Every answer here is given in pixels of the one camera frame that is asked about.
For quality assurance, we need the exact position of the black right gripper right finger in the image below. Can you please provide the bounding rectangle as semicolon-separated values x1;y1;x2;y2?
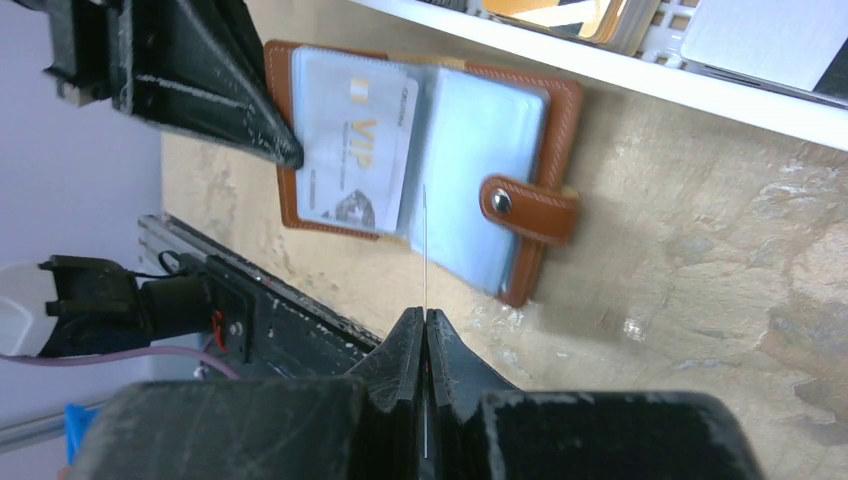
426;310;764;479

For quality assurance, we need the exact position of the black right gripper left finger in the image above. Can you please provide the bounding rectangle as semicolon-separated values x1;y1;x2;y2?
69;307;423;479

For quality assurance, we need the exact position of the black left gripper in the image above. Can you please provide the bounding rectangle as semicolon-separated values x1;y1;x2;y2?
15;0;303;169

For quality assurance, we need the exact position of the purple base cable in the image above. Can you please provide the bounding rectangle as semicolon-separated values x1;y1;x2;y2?
0;341;240;382

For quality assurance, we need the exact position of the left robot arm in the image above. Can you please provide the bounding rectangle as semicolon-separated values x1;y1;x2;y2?
9;1;304;358

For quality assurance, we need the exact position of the brown leather card holder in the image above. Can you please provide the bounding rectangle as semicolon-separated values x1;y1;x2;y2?
264;40;582;307

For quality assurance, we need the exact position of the white credit card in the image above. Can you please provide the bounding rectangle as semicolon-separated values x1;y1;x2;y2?
296;58;418;233

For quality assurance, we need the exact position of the white plastic basket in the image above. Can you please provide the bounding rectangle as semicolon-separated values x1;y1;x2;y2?
359;1;847;151

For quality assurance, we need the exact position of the gold striped credit card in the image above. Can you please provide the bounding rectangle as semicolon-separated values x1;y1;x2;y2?
481;0;660;55

